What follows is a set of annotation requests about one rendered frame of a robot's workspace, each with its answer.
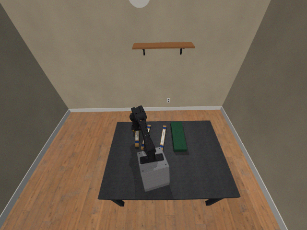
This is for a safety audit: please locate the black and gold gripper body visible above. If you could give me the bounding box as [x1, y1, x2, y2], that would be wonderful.
[131, 124, 141, 131]

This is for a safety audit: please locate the low green platform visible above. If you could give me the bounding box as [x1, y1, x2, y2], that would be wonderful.
[170, 122, 187, 152]

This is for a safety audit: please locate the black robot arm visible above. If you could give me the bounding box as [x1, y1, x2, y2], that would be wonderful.
[130, 105, 164, 164]

